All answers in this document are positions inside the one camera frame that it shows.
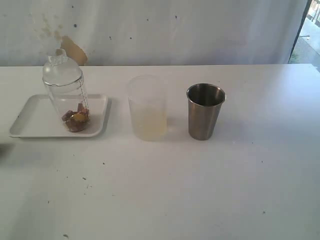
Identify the stainless steel cup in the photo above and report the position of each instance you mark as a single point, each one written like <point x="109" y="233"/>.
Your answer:
<point x="204" y="104"/>

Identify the wooden pieces and coin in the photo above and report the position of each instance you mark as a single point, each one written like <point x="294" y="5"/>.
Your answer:
<point x="77" y="121"/>

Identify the clear measuring cup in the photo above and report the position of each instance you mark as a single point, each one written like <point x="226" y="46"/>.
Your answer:
<point x="64" y="98"/>

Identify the clear plastic dome lid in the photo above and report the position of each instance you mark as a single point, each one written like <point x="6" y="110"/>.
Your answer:
<point x="60" y="70"/>

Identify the frosted translucent plastic cup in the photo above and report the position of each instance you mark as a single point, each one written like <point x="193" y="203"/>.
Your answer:
<point x="147" y="98"/>

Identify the white rectangular plastic tray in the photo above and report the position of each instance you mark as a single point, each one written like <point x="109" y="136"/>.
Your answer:
<point x="39" y="119"/>

